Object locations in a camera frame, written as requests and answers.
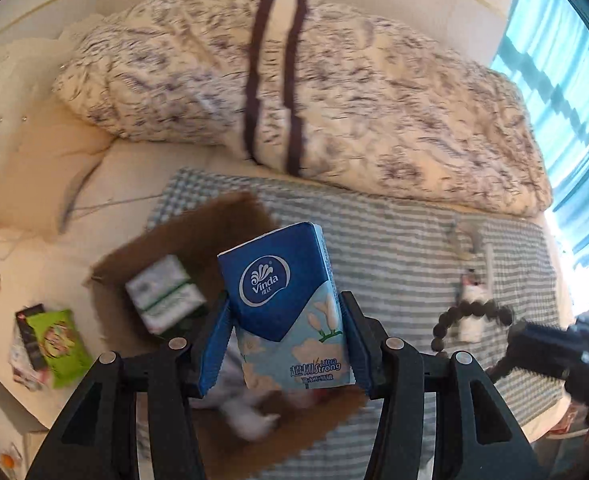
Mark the white cylinder tube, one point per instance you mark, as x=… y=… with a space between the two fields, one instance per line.
x=489 y=262

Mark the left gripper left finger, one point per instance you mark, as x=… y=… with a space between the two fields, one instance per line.
x=95 y=435

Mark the blue Vinda tissue pack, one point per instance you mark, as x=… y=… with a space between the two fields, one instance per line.
x=286 y=311

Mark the green snack packet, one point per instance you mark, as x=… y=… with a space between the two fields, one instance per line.
x=61 y=346

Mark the white cream tube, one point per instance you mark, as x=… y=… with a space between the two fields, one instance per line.
x=473 y=296

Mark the white green medicine box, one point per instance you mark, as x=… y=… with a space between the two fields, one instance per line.
x=164 y=294

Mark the blue striped curtain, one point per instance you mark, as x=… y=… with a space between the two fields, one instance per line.
x=545 y=51

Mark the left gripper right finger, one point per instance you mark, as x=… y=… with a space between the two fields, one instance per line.
x=476 y=435

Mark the green checkered cloth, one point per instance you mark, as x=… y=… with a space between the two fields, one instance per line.
x=397 y=260

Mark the clear tape roll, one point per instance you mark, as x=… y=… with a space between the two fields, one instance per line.
x=465 y=238

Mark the floral beige quilt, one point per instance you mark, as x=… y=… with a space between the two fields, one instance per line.
x=314 y=89

